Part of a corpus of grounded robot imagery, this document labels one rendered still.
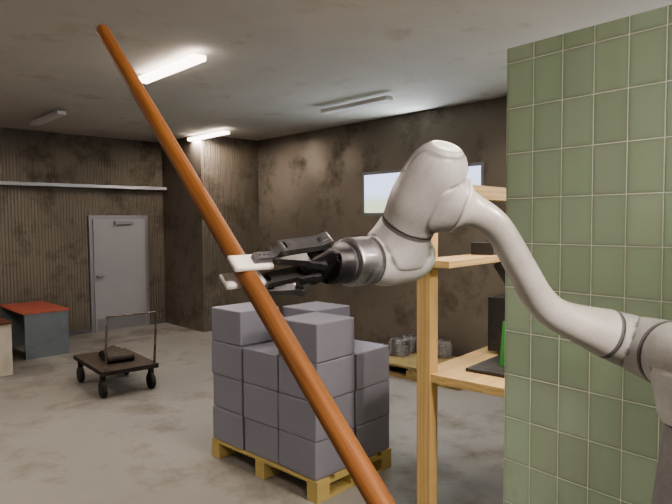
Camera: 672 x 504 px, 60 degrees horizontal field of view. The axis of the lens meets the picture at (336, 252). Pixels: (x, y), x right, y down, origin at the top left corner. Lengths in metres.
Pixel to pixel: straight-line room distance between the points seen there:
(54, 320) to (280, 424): 5.92
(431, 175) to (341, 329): 3.40
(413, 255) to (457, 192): 0.14
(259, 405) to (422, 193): 3.88
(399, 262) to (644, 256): 0.96
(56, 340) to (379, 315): 5.01
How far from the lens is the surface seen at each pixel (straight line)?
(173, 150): 1.10
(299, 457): 4.53
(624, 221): 1.86
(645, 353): 1.24
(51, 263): 11.37
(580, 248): 1.92
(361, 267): 1.00
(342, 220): 9.75
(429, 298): 3.86
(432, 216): 1.01
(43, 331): 9.88
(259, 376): 4.69
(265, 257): 0.89
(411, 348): 8.34
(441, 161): 0.99
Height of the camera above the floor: 2.03
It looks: 3 degrees down
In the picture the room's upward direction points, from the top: straight up
